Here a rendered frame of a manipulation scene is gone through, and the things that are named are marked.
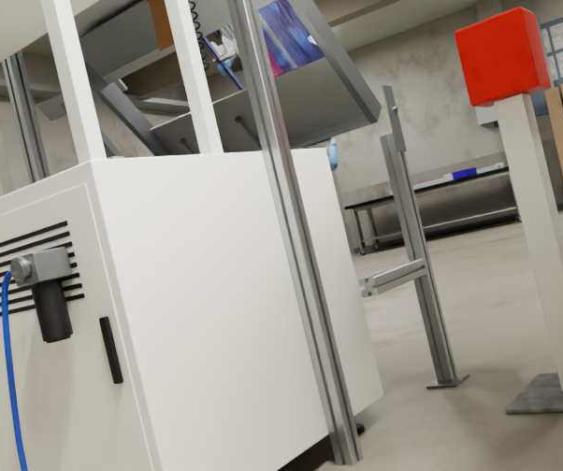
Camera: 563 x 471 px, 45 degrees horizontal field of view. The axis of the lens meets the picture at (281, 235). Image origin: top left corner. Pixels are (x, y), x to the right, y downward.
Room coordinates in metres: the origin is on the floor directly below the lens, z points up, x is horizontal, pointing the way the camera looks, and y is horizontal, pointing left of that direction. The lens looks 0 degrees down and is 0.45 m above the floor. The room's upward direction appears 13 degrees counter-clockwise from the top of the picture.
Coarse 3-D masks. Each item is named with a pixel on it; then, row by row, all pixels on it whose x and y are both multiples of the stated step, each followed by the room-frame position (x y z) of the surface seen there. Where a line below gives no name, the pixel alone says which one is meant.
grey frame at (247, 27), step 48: (240, 0) 1.29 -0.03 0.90; (240, 48) 1.30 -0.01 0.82; (288, 144) 1.31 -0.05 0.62; (384, 144) 1.71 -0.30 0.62; (288, 192) 1.29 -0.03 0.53; (288, 240) 1.30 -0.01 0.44; (432, 288) 1.70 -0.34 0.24; (432, 336) 1.70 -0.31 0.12; (336, 384) 1.29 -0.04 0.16; (336, 432) 1.30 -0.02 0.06
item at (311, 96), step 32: (320, 64) 1.68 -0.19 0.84; (288, 96) 1.79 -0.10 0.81; (320, 96) 1.76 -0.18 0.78; (352, 96) 1.73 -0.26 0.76; (160, 128) 2.02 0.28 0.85; (192, 128) 1.98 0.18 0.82; (224, 128) 1.94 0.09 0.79; (256, 128) 1.91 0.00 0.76; (288, 128) 1.88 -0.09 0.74; (320, 128) 1.84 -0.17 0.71
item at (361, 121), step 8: (352, 120) 1.78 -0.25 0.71; (360, 120) 1.75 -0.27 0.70; (328, 128) 1.82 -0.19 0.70; (336, 128) 1.80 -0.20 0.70; (344, 128) 1.77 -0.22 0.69; (352, 128) 1.76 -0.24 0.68; (296, 136) 1.89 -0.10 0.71; (304, 136) 1.87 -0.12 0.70; (312, 136) 1.84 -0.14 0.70; (320, 136) 1.82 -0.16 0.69; (328, 136) 1.80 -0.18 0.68; (296, 144) 1.86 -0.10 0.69; (304, 144) 1.85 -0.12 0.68
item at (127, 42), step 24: (120, 0) 1.70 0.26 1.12; (144, 0) 1.63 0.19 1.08; (192, 0) 1.64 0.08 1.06; (216, 0) 1.62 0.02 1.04; (264, 0) 1.59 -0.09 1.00; (96, 24) 1.78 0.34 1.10; (120, 24) 1.71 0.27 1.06; (144, 24) 1.69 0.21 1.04; (216, 24) 1.68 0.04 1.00; (96, 48) 1.79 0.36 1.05; (120, 48) 1.77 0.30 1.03; (144, 48) 1.75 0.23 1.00; (168, 48) 1.77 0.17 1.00; (120, 72) 1.89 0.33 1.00
